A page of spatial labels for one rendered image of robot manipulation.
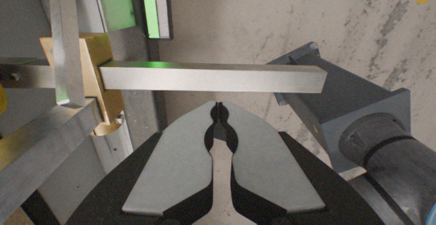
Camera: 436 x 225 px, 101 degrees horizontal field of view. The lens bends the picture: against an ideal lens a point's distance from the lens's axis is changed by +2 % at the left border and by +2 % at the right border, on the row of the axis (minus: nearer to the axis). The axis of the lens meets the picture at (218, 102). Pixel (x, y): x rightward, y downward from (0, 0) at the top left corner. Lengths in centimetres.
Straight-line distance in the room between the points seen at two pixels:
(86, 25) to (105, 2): 22
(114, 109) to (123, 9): 16
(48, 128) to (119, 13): 19
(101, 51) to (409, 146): 68
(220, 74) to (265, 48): 90
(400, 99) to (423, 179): 24
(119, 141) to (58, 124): 41
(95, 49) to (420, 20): 153
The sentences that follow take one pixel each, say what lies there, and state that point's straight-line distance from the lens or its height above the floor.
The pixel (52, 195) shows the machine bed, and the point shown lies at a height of 78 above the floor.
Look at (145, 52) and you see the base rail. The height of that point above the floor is 70.
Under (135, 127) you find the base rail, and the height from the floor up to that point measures 70.
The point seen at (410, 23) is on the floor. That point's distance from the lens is 152.
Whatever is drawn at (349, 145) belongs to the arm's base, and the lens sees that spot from 70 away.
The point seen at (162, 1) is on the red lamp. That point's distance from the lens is 37.
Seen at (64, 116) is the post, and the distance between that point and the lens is 25.
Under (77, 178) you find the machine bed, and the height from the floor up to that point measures 71.
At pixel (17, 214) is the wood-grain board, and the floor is 88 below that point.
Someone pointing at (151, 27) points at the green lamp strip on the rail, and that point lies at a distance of 38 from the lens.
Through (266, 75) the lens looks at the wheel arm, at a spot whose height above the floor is 84.
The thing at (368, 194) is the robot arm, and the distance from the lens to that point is 61.
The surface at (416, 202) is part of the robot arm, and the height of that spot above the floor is 83.
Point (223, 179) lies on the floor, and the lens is 169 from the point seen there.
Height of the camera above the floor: 106
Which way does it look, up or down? 62 degrees down
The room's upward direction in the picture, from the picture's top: 177 degrees clockwise
